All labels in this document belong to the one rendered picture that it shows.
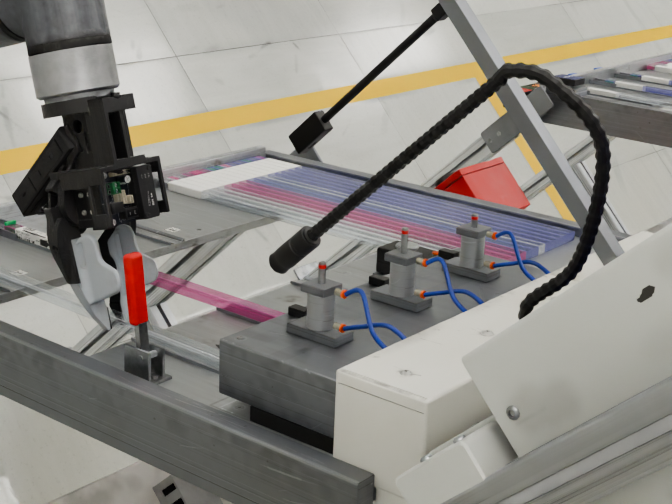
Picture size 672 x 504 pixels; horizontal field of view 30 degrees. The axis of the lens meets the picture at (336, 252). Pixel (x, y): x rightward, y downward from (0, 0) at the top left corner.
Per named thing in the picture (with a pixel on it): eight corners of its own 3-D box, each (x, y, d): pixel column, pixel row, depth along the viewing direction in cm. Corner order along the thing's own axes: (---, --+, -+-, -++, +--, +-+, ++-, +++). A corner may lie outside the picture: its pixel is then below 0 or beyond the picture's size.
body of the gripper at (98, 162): (110, 235, 108) (82, 97, 107) (49, 239, 114) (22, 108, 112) (174, 218, 114) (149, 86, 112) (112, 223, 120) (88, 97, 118)
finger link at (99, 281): (117, 336, 111) (101, 233, 110) (75, 336, 115) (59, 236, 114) (143, 329, 113) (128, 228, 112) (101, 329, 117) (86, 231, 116)
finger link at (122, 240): (155, 325, 114) (131, 227, 113) (113, 325, 118) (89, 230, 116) (179, 314, 117) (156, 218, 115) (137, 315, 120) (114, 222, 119)
